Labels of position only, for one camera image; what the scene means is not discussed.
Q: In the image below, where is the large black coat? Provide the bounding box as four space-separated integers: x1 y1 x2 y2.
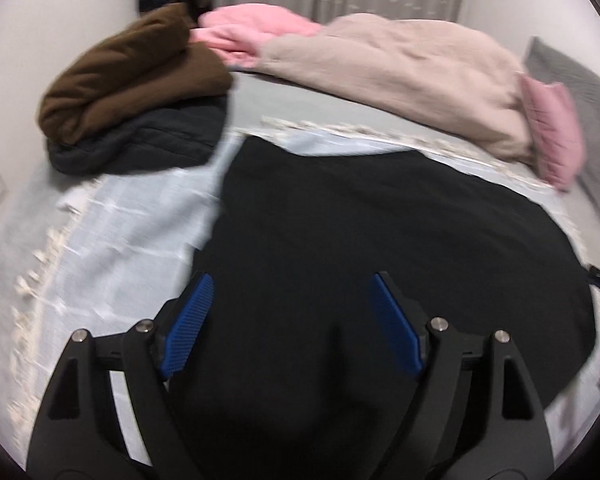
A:
171 136 597 479

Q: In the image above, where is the light blue fringed bedspread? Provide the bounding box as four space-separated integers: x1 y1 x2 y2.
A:
0 71 600 466

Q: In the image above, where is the pink velvet pillow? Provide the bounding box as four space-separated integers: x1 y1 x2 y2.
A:
518 74 586 192

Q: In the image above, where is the folded dark quilted jacket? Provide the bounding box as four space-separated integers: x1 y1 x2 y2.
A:
47 96 228 177

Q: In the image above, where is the grey padded headboard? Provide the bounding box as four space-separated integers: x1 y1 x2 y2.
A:
526 37 600 216

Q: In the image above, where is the folded brown garment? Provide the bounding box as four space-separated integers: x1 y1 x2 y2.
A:
38 3 233 144

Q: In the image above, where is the beige pink duvet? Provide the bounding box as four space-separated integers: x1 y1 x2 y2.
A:
192 3 532 160

